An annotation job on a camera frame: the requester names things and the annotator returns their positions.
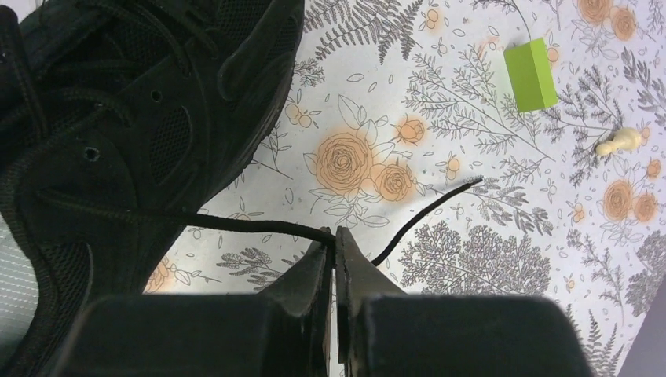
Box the green rectangular block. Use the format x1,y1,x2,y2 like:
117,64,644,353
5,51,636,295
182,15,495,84
503,38,558,112

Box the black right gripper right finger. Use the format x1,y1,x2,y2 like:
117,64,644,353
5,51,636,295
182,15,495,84
335,227,592,376

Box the black sneaker shoe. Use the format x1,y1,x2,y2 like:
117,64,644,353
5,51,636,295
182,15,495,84
1,1,305,376

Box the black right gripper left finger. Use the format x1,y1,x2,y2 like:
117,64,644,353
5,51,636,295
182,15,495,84
53,240,333,376

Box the black shoelace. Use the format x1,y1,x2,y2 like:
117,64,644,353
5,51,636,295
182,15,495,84
37,175,484,266

